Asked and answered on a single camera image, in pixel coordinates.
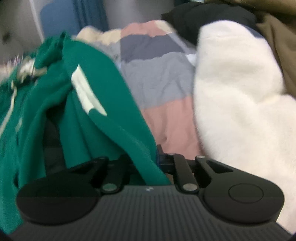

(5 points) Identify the green hooded sweatshirt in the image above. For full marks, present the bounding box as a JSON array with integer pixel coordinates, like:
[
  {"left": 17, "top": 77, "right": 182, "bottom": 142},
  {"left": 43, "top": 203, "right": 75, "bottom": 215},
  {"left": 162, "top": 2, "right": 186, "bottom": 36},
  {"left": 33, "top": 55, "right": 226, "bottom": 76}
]
[{"left": 1, "top": 33, "right": 170, "bottom": 234}]

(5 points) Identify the white fluffy blanket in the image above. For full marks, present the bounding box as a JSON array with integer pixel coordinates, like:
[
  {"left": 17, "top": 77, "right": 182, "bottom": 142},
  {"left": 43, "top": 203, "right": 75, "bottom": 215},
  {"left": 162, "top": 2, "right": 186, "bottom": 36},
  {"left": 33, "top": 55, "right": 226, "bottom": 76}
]
[{"left": 193, "top": 20, "right": 295, "bottom": 233}]

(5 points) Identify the pastel patchwork bed cover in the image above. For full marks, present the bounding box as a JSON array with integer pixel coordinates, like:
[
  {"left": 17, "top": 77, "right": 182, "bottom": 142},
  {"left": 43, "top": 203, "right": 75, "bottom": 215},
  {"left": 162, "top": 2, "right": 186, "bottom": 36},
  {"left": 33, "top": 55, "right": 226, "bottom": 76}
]
[{"left": 76, "top": 20, "right": 202, "bottom": 159}]

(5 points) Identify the dark jacket on bed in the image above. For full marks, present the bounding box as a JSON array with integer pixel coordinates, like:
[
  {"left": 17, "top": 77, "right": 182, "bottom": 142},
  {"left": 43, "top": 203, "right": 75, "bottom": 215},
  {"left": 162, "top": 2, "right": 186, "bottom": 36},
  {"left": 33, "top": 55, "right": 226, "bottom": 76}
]
[{"left": 161, "top": 2, "right": 261, "bottom": 45}]

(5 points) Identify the blue curtain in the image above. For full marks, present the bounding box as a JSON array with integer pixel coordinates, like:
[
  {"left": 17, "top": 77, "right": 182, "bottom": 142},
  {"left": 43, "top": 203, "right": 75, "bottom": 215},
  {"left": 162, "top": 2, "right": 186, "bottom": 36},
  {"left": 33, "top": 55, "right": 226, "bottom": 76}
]
[{"left": 74, "top": 0, "right": 109, "bottom": 32}]

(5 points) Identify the blue chair cushion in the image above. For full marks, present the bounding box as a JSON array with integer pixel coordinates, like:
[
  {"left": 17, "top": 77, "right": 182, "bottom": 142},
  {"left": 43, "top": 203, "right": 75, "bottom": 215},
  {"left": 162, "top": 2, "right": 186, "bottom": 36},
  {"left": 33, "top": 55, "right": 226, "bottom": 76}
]
[{"left": 40, "top": 0, "right": 81, "bottom": 38}]

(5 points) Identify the brown garment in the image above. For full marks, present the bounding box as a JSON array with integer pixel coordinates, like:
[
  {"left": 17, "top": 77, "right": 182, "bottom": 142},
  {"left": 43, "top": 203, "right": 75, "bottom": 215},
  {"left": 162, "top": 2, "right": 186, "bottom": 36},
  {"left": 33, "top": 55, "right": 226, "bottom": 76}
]
[{"left": 201, "top": 1, "right": 295, "bottom": 100}]

